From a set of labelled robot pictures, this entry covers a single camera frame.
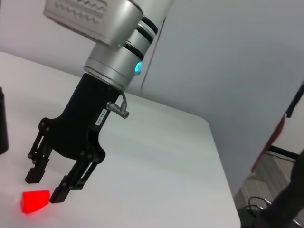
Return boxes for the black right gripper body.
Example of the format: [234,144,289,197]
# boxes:
[39,73,124,164]

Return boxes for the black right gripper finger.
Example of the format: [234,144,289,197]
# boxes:
[49,161,98,204]
[25,125,55,185]

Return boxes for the bright red sloped brick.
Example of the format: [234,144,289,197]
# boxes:
[20,189,51,214]

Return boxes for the glass carafe black lid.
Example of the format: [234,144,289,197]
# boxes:
[0,86,10,155]

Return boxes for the red black slanted pole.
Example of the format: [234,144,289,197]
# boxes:
[251,82,304,172]

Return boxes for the dark blurry furniture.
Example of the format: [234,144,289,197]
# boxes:
[255,148,304,228]

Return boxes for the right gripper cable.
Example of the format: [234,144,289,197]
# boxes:
[106,91,130,119]

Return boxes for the black floor cables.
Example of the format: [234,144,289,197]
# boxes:
[246,195,273,213]

